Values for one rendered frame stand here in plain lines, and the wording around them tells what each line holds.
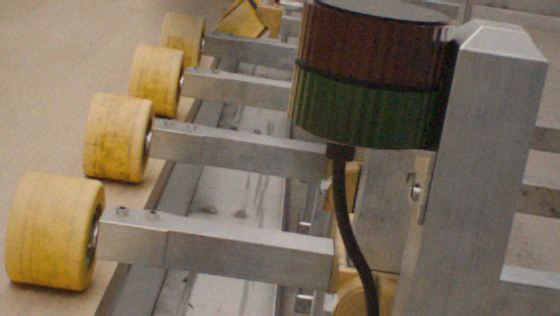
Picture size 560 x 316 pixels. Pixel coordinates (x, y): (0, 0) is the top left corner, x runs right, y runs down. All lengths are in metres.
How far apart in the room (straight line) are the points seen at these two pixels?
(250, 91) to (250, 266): 0.50
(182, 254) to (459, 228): 0.35
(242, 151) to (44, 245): 0.30
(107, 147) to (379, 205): 0.36
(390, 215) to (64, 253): 0.22
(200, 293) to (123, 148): 0.53
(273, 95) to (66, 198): 0.52
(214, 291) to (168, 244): 0.73
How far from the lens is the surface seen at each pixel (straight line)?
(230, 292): 1.47
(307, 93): 0.40
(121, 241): 0.74
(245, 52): 1.46
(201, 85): 1.21
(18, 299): 0.75
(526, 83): 0.40
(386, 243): 0.69
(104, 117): 0.96
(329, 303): 0.68
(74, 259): 0.73
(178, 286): 1.47
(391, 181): 0.67
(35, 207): 0.73
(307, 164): 0.97
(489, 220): 0.42
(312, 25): 0.39
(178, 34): 1.44
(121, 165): 0.96
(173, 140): 0.97
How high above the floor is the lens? 1.23
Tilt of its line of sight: 17 degrees down
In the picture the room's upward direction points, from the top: 9 degrees clockwise
